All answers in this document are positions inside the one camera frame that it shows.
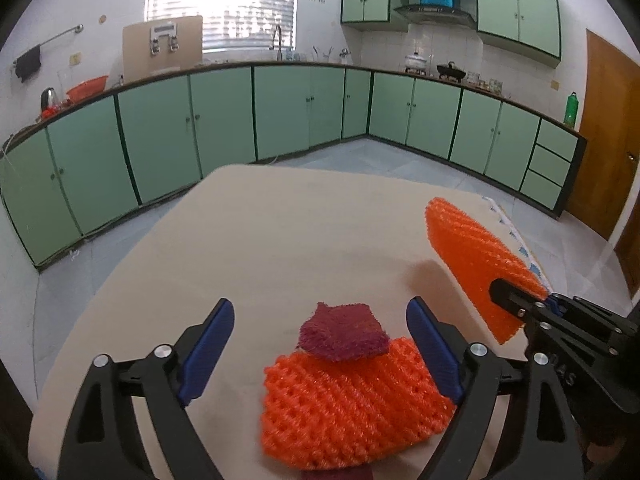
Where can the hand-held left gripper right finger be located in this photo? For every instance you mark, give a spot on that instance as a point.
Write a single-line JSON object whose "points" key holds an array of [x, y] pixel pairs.
{"points": [[432, 345]]}

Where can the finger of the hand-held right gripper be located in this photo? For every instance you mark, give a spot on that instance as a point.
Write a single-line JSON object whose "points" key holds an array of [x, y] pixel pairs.
{"points": [[595, 322], [515, 297]]}

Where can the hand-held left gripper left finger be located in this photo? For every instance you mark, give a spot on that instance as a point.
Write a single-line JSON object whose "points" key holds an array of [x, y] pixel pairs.
{"points": [[207, 345]]}

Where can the orange foam net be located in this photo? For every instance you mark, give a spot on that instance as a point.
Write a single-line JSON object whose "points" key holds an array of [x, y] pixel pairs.
{"points": [[465, 255], [340, 410]]}

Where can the maroon foam net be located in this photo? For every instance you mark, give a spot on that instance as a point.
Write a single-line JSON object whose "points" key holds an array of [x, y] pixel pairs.
{"points": [[345, 330]]}

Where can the blue and white patterned cloth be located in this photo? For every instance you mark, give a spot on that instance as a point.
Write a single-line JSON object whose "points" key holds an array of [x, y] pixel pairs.
{"points": [[515, 237]]}

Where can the green bottle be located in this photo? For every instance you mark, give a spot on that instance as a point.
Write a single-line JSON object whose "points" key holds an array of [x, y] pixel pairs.
{"points": [[571, 110]]}

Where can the wooden door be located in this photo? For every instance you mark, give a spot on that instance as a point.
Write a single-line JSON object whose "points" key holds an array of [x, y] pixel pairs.
{"points": [[605, 110]]}

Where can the glass jars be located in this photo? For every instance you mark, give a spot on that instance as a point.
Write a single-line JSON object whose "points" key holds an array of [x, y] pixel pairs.
{"points": [[485, 82]]}

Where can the green kitchen base cabinets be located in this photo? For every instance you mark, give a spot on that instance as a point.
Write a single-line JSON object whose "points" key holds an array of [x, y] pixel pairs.
{"points": [[160, 130]]}

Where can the black wok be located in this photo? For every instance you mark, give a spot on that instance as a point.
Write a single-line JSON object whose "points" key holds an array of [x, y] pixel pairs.
{"points": [[451, 71]]}

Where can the white cooking pot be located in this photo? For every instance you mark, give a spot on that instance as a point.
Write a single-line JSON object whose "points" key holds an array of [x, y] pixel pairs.
{"points": [[416, 61]]}

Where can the red plastic basin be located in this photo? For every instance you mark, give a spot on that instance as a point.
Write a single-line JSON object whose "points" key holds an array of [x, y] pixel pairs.
{"points": [[87, 90]]}

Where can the metal kettle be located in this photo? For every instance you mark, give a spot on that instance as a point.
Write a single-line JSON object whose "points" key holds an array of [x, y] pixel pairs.
{"points": [[48, 100]]}

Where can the range hood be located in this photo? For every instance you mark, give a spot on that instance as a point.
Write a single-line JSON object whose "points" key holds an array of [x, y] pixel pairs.
{"points": [[435, 14]]}

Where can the clear plastic container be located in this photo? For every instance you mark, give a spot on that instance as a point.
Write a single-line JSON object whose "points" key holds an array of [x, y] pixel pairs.
{"points": [[62, 82]]}

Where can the utensil holder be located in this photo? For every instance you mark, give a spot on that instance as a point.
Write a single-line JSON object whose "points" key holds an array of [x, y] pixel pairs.
{"points": [[324, 55]]}

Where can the metal faucet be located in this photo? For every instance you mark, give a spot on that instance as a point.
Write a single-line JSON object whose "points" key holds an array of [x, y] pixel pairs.
{"points": [[277, 35]]}

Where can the dark towel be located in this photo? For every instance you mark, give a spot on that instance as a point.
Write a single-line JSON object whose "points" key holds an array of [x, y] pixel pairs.
{"points": [[27, 62]]}

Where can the window with blinds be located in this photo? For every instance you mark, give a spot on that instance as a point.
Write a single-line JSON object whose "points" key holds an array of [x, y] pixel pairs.
{"points": [[225, 5]]}

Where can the metal towel bar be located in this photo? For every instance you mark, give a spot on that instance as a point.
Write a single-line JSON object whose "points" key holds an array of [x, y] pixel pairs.
{"points": [[55, 39]]}

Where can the green wall cabinets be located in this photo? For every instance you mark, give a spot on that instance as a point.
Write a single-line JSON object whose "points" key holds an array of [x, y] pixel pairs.
{"points": [[515, 15]]}

